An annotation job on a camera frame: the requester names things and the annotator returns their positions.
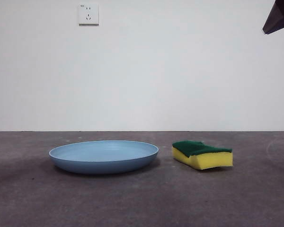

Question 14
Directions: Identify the white wall socket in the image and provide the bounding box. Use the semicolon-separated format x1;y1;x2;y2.
78;3;100;26

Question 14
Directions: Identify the light blue round plate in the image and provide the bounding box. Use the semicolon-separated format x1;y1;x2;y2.
48;140;160;175

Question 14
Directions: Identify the yellow sponge with green pad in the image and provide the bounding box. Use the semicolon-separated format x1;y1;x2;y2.
172;140;234;171

